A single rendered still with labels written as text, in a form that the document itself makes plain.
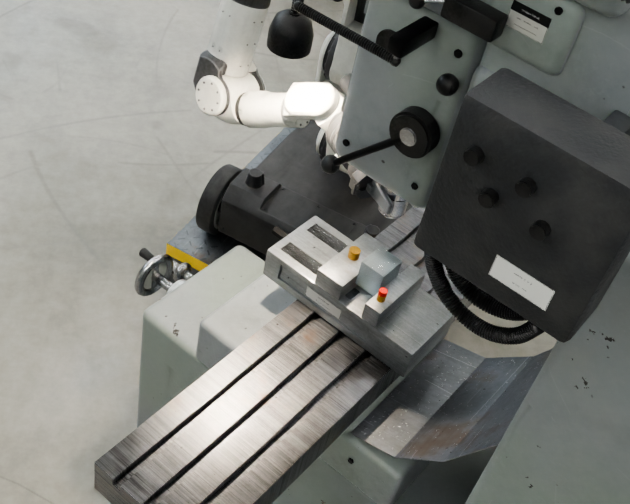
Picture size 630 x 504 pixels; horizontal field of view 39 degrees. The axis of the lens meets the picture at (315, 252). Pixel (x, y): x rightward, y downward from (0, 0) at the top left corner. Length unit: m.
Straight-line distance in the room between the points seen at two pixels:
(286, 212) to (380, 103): 1.11
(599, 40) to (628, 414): 0.45
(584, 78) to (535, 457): 0.53
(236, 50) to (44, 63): 2.18
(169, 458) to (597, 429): 0.68
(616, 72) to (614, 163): 0.26
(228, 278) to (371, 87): 0.84
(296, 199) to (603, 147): 1.63
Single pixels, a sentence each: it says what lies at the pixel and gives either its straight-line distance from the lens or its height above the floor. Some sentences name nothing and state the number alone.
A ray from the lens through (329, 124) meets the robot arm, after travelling 1.61.
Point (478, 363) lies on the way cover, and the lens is 1.82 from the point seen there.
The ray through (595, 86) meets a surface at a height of 1.65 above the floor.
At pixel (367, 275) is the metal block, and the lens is 1.65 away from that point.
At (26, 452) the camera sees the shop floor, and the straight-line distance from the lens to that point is 2.60.
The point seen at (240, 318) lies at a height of 0.83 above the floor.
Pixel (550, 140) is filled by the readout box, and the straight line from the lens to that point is 0.86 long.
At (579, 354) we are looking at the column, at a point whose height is 1.38.
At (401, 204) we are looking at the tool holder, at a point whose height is 1.23.
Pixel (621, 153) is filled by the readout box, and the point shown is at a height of 1.72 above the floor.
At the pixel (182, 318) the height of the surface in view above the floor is 0.71.
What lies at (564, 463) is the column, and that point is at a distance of 1.30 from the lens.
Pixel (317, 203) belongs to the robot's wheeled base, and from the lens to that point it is 2.44.
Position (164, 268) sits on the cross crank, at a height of 0.61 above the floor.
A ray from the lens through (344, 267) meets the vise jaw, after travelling 1.67.
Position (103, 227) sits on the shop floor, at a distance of 3.14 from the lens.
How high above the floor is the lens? 2.19
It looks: 44 degrees down
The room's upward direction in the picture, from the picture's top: 14 degrees clockwise
